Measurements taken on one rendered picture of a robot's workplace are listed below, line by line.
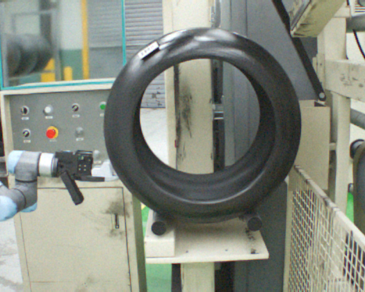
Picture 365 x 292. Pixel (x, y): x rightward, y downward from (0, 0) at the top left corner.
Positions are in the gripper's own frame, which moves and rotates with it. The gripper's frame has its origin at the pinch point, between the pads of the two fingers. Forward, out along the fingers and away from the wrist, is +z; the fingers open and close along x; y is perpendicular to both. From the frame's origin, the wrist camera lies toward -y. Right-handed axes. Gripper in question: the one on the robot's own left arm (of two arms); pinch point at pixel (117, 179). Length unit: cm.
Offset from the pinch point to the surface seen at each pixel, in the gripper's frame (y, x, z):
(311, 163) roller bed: 6, 18, 65
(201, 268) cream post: -40, 25, 31
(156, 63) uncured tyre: 36.4, -12.0, 9.6
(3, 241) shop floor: -116, 193, -107
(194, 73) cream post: 32.3, 25.1, 21.4
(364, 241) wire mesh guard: 5, -52, 59
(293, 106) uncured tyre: 28, -10, 49
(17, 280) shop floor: -112, 128, -75
